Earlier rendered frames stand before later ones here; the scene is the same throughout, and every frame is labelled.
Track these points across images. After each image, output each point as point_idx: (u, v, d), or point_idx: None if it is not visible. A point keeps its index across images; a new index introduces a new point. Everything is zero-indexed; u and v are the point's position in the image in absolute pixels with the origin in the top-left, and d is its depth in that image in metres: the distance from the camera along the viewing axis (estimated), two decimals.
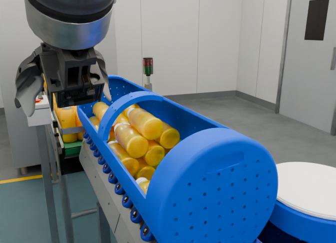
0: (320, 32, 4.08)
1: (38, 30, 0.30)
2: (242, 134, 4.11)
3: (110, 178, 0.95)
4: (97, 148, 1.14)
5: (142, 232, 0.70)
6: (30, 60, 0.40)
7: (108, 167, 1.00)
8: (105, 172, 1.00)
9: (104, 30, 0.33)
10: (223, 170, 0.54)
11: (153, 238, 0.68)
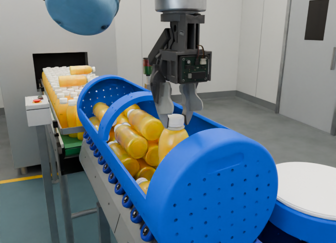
0: (320, 32, 4.08)
1: (166, 1, 0.47)
2: (242, 134, 4.11)
3: (110, 178, 0.95)
4: (97, 148, 1.14)
5: (142, 232, 0.70)
6: (153, 71, 0.54)
7: (108, 167, 1.00)
8: (105, 172, 1.00)
9: None
10: (223, 170, 0.54)
11: (153, 238, 0.68)
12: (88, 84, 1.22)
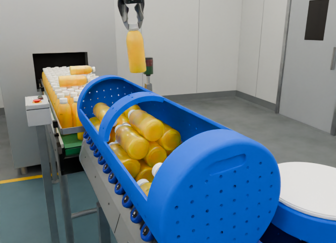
0: (320, 32, 4.08)
1: None
2: (242, 134, 4.11)
3: (110, 177, 0.95)
4: (97, 149, 1.14)
5: (142, 231, 0.70)
6: None
7: (107, 168, 1.00)
8: (104, 172, 1.00)
9: None
10: (225, 172, 0.53)
11: (151, 240, 0.68)
12: (88, 84, 1.22)
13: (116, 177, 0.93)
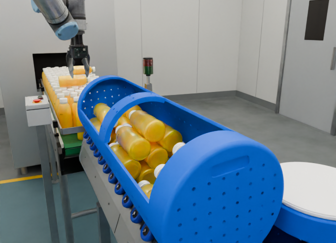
0: (320, 32, 4.08)
1: None
2: (242, 134, 4.11)
3: (109, 177, 0.95)
4: (97, 149, 1.14)
5: (143, 228, 0.70)
6: (67, 53, 1.32)
7: (106, 170, 1.00)
8: (103, 172, 1.01)
9: (84, 25, 1.27)
10: (228, 174, 0.52)
11: (149, 241, 0.68)
12: (89, 85, 1.21)
13: (114, 179, 0.93)
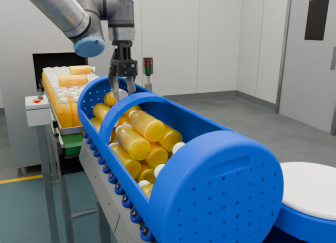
0: (320, 32, 4.08)
1: (112, 36, 0.97)
2: (242, 134, 4.11)
3: (109, 177, 0.95)
4: (97, 149, 1.14)
5: (143, 228, 0.70)
6: (109, 71, 1.04)
7: (106, 170, 1.00)
8: (103, 172, 1.01)
9: (133, 34, 0.99)
10: (228, 174, 0.52)
11: (149, 241, 0.68)
12: (89, 85, 1.21)
13: (114, 179, 0.93)
